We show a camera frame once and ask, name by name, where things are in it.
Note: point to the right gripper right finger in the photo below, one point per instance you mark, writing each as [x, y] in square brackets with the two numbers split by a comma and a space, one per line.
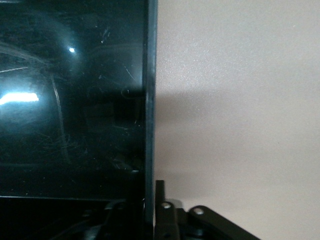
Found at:
[167, 222]

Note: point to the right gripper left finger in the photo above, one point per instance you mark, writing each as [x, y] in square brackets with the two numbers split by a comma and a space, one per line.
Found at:
[115, 220]

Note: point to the black plastic box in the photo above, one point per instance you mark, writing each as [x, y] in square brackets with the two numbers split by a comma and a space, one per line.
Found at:
[75, 112]

